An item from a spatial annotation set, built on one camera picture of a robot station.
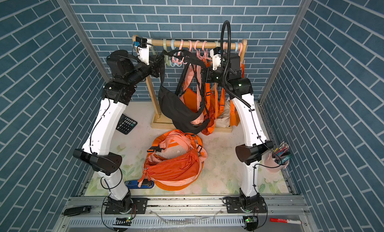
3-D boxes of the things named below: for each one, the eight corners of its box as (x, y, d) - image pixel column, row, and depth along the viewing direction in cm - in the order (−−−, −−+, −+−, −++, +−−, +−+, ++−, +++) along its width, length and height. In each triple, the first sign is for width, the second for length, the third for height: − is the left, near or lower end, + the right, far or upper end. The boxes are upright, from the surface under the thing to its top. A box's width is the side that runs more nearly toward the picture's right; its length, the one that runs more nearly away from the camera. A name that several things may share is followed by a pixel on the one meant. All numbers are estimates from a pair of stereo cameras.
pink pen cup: (265, 172, 87) (278, 160, 74) (260, 155, 94) (271, 141, 81) (281, 172, 87) (296, 160, 74) (275, 155, 94) (288, 141, 81)
